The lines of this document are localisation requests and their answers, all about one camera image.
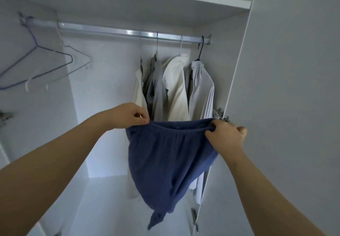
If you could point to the person's left hand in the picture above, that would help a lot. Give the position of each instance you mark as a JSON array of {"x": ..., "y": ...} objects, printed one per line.
[{"x": 127, "y": 116}]

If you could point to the person's right hand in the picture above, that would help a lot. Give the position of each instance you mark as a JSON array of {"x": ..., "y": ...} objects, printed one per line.
[{"x": 227, "y": 140}]

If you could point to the white t-shirt orange label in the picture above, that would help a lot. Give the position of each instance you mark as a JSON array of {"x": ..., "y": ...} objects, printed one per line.
[{"x": 139, "y": 92}]

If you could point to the grey hooded garment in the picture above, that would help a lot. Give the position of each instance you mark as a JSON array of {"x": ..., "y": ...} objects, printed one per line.
[{"x": 155, "y": 92}]

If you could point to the light grey shirt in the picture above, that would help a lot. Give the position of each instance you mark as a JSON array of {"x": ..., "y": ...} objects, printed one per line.
[{"x": 202, "y": 92}]

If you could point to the cream white shirt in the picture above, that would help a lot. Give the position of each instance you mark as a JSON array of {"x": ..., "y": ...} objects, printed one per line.
[{"x": 175, "y": 89}]

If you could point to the blue garment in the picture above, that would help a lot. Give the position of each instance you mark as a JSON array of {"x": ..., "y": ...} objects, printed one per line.
[{"x": 170, "y": 164}]

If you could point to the beige wire hanger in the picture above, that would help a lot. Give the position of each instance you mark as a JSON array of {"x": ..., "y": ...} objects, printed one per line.
[{"x": 87, "y": 58}]

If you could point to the cream hanger with metal hook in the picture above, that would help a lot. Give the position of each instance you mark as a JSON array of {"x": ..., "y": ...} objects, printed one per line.
[{"x": 156, "y": 50}]

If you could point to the white wardrobe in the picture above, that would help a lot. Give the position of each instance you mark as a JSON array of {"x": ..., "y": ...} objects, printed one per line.
[{"x": 287, "y": 84}]

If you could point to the person's right forearm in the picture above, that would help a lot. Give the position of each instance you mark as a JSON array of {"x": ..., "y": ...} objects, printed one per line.
[{"x": 271, "y": 201}]

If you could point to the person's left forearm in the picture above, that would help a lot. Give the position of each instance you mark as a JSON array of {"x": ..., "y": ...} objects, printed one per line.
[{"x": 48, "y": 174}]

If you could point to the purple wire hanger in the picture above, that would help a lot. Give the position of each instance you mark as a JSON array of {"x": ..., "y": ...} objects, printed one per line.
[{"x": 53, "y": 51}]

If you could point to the metal door hinge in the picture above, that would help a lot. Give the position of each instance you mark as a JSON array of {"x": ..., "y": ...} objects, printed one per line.
[
  {"x": 4, "y": 118},
  {"x": 219, "y": 114}
]

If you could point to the metal closet rod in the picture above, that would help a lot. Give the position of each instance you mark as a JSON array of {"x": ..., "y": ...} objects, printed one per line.
[{"x": 106, "y": 30}]

